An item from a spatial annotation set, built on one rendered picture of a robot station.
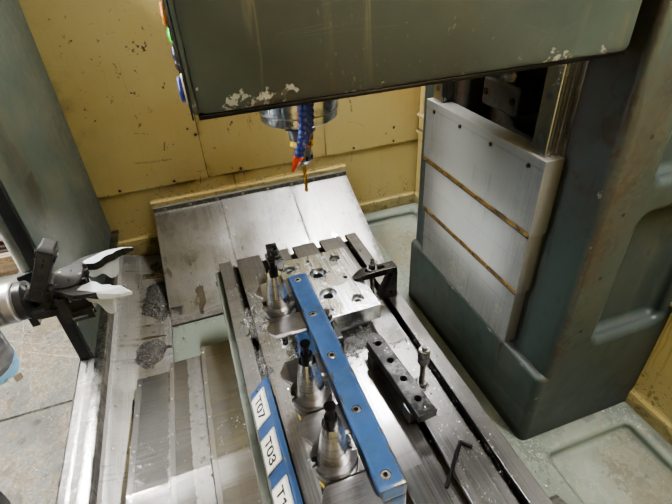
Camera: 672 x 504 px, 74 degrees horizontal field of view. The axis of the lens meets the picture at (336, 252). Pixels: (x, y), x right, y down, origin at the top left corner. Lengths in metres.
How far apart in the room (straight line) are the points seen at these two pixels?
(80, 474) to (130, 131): 1.23
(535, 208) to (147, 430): 1.13
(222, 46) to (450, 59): 0.30
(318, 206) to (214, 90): 1.53
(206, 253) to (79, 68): 0.80
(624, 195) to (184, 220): 1.63
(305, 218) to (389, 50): 1.46
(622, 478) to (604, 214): 0.80
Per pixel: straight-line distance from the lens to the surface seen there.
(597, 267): 1.07
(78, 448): 1.36
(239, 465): 1.21
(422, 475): 1.02
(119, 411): 1.56
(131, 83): 1.93
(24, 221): 1.31
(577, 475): 1.49
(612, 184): 0.95
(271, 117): 0.88
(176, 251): 1.97
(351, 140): 2.15
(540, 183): 0.99
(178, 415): 1.38
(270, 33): 0.57
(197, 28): 0.56
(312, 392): 0.69
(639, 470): 1.56
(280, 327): 0.83
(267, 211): 2.04
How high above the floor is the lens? 1.79
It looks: 35 degrees down
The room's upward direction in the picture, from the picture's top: 4 degrees counter-clockwise
